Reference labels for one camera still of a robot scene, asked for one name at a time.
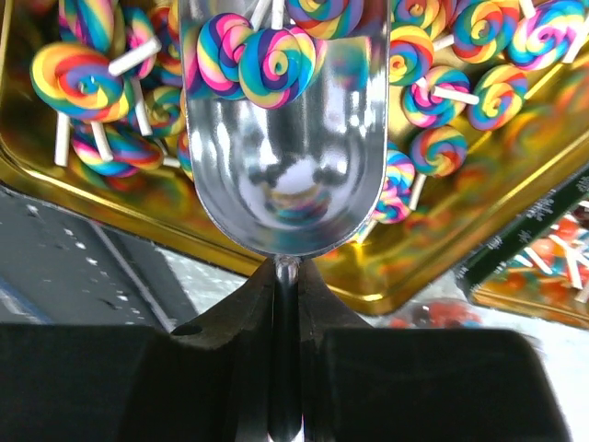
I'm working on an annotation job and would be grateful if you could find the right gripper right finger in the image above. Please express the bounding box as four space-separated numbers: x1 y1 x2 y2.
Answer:
298 262 570 441

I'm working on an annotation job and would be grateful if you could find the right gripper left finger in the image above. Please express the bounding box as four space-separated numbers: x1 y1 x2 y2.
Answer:
1 262 273 441

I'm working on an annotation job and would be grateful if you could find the metal candy scoop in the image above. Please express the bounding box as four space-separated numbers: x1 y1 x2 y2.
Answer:
178 0 391 332

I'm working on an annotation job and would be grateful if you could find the clear plastic cup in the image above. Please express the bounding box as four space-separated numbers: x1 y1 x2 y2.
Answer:
389 298 482 329

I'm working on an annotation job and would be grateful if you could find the tin of round lollipops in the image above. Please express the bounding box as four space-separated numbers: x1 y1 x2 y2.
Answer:
455 168 588 330

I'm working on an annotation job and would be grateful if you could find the tin of swirl lollipops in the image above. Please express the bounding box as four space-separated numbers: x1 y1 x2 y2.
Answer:
0 0 589 317

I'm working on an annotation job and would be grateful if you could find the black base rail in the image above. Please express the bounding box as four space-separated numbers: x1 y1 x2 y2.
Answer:
1 188 197 332

